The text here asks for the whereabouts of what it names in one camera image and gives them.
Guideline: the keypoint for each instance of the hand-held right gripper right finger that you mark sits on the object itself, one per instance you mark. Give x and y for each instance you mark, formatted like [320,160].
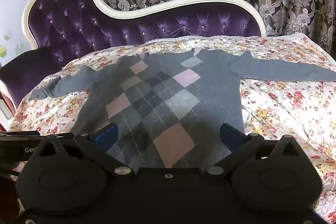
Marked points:
[232,136]

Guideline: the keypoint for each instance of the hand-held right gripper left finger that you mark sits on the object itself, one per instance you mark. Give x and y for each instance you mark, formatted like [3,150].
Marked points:
[106,136]

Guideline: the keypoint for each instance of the grey argyle sweater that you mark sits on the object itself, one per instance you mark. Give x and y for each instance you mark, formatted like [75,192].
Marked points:
[162,98]

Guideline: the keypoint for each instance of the floral blanket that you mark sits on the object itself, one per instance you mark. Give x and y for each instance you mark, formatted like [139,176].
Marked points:
[283,108]

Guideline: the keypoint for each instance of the purple tufted sofa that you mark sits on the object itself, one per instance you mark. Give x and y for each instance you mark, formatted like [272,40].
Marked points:
[78,22]

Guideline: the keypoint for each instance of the green wall sticker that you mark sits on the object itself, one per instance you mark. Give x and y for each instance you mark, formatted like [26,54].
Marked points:
[2,51]

